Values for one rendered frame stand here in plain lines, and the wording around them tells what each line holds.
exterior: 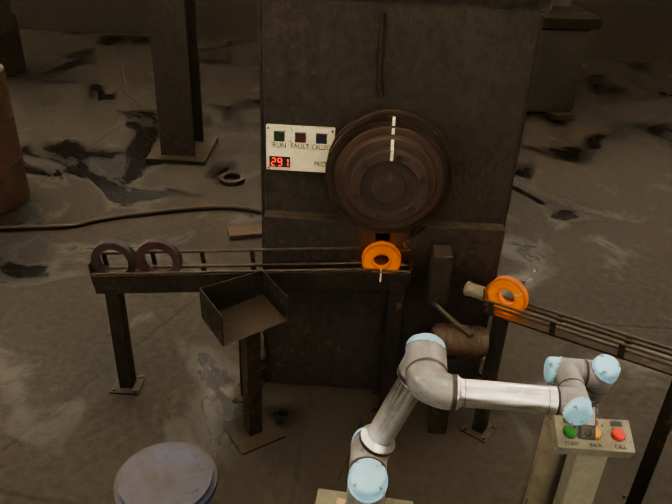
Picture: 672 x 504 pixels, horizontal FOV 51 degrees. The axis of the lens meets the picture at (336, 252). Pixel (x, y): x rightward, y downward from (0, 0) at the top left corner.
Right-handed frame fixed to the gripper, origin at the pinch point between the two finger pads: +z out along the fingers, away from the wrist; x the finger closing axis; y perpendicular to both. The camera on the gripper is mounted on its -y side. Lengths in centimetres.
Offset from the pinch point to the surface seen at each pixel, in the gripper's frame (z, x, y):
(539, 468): 36.6, 1.4, 1.4
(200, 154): 170, 194, 289
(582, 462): 11.0, -5.1, -6.4
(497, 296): 15, 16, 59
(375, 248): 10, 63, 75
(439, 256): 9, 38, 72
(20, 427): 75, 207, 19
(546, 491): 43.9, -2.3, -3.9
